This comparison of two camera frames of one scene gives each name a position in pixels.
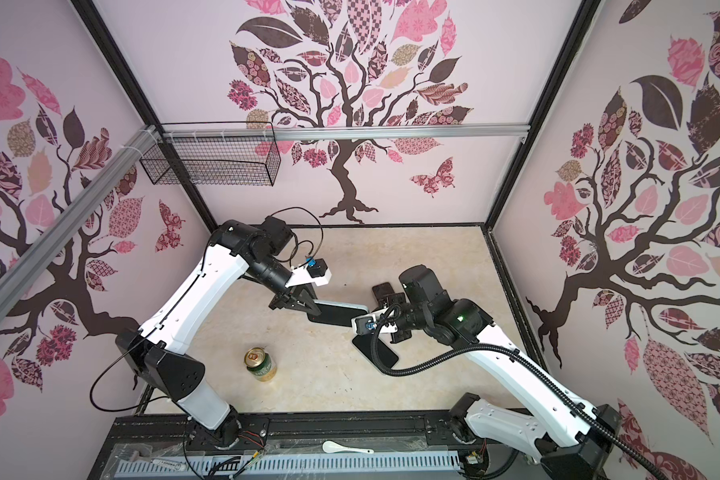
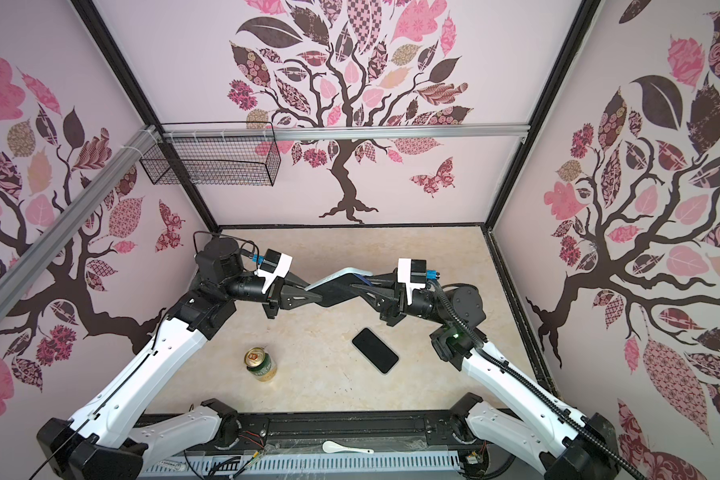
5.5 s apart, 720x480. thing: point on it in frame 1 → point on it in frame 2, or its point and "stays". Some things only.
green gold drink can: [260, 364] stays
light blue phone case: [336, 313] → [362, 274]
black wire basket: [215, 153] stays
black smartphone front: [364, 343] stays
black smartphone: [335, 315] → [337, 290]
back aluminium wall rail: [247, 133] stays
